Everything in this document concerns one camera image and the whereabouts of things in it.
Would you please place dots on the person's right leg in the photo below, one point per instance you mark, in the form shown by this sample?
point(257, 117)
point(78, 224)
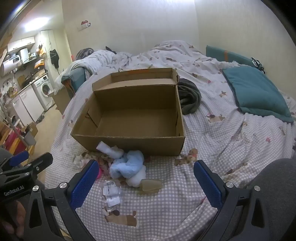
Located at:
point(279, 190)

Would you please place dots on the checkered dog print bed sheet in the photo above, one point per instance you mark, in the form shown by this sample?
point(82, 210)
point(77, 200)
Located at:
point(161, 208)

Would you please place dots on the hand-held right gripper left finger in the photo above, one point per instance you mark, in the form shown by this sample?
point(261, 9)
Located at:
point(83, 187)

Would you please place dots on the person's left leg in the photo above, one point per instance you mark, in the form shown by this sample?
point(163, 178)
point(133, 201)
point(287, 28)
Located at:
point(4, 154)

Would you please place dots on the person's left hand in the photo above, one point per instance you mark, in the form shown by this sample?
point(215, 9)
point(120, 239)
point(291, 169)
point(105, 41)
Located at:
point(13, 215)

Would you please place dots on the dark striped cloth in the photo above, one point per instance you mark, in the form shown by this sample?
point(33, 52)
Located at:
point(84, 53)

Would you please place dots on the white dog print duvet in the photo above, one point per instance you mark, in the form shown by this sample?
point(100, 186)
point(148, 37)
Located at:
point(161, 58)

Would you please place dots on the teal pillow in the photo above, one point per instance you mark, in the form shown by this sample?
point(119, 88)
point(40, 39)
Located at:
point(256, 92)

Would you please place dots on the wall socket with red plug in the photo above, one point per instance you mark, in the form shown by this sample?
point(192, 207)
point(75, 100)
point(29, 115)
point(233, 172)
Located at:
point(85, 24)

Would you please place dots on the white floor cabinet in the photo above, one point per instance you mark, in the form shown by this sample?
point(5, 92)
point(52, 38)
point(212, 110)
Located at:
point(27, 104)

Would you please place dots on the white water heater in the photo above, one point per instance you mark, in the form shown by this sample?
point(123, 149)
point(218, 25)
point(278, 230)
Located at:
point(9, 65)

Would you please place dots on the beige lace scrunchie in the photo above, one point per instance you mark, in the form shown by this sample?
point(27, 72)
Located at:
point(101, 158)
point(104, 171)

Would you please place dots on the black hanging garment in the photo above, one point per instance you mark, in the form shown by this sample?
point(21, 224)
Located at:
point(54, 58)

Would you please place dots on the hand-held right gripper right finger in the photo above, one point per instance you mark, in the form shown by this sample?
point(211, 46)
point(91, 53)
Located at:
point(208, 185)

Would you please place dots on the blue fluffy scrunchie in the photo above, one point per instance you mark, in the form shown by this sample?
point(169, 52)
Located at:
point(129, 162)

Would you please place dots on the white sock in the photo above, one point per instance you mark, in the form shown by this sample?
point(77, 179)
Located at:
point(108, 149)

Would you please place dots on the grey bin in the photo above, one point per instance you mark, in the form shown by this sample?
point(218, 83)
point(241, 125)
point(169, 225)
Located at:
point(29, 139)

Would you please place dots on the person's leg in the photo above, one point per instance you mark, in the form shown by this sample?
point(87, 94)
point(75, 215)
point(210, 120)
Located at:
point(279, 190)
point(4, 154)

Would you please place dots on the black white patterned pouch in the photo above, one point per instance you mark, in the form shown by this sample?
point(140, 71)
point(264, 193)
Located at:
point(257, 63)

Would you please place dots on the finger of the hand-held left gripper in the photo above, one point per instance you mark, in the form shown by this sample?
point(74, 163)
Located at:
point(41, 160)
point(20, 157)

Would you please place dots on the brown cardboard box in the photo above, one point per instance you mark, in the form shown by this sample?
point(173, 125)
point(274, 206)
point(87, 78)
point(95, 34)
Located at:
point(138, 141)

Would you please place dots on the white fluffy scrunchie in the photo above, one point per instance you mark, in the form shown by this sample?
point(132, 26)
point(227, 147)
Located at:
point(136, 180)

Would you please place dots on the teal blanket with orange stripe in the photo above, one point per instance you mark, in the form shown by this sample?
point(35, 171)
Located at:
point(219, 54)

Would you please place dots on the tall cardboard box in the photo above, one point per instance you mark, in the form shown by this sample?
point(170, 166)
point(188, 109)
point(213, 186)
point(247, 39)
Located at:
point(61, 102)

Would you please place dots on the white washing machine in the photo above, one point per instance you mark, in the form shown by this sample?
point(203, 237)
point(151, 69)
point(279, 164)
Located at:
point(45, 89)

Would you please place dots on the white lace scrunchie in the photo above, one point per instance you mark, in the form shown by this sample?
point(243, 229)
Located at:
point(81, 160)

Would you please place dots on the clear plastic packet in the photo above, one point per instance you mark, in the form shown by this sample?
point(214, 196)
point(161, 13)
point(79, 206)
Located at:
point(111, 194)

